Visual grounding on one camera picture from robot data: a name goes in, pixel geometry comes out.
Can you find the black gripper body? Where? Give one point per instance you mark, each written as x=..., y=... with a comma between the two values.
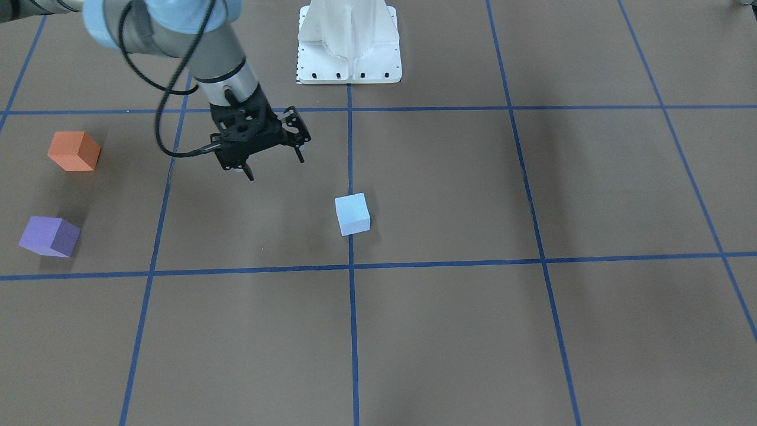
x=274, y=125

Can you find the light blue foam block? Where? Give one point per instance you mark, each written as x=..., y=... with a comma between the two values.
x=352, y=214

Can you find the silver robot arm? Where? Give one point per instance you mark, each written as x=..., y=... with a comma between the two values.
x=211, y=60

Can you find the orange foam block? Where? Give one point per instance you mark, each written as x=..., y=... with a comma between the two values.
x=74, y=151

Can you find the purple foam block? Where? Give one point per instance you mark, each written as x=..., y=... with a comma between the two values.
x=49, y=236

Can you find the white camera pole stand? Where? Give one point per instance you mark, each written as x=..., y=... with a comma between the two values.
x=348, y=42

